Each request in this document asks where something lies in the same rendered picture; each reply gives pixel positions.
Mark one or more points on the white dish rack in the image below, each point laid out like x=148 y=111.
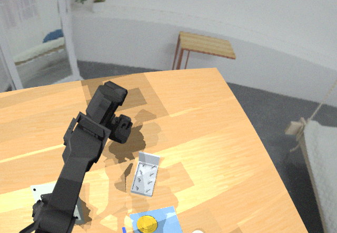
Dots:
x=145 y=174

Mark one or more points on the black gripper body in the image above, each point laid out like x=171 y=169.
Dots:
x=120 y=90

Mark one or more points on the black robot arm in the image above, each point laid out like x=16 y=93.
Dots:
x=54 y=212

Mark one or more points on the yellow plate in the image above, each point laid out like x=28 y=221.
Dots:
x=147 y=224

